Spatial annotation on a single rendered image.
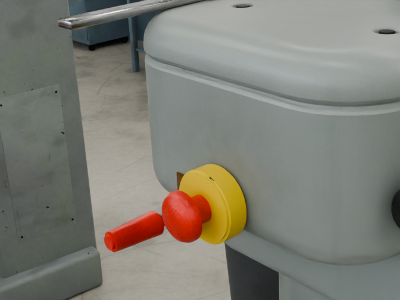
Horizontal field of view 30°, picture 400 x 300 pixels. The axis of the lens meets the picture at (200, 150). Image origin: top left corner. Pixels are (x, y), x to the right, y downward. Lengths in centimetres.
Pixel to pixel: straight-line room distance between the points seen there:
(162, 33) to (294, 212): 18
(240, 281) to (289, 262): 228
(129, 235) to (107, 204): 395
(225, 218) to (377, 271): 15
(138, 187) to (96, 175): 37
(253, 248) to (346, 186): 24
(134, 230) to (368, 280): 20
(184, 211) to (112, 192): 421
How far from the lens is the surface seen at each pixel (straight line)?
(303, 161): 51
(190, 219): 54
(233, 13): 61
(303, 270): 69
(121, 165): 514
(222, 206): 55
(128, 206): 455
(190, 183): 57
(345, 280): 66
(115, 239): 65
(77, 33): 823
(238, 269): 295
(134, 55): 719
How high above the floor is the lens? 202
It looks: 22 degrees down
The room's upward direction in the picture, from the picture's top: 3 degrees counter-clockwise
